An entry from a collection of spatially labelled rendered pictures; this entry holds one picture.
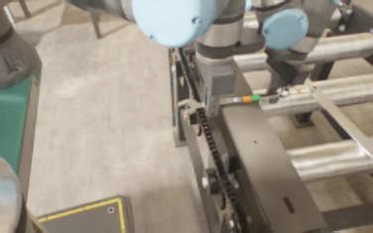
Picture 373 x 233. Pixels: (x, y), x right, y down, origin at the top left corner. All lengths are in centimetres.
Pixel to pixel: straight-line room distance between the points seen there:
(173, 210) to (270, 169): 129
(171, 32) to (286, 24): 30
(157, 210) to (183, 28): 153
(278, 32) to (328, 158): 48
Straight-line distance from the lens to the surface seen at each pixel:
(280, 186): 54
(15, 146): 61
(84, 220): 149
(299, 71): 82
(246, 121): 62
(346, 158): 99
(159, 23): 36
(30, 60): 77
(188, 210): 179
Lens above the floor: 161
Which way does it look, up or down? 46 degrees down
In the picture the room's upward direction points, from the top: straight up
